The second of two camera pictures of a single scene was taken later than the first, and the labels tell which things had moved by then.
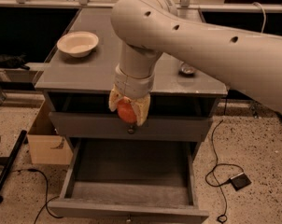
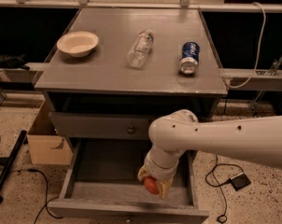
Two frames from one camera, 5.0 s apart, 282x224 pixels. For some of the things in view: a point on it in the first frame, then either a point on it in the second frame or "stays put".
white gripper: (133, 85) -> (160, 171)
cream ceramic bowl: (77, 43) stays put
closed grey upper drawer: (107, 126) stays put
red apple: (126, 110) -> (151, 184)
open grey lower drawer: (129, 181) stays put
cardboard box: (48, 147) stays put
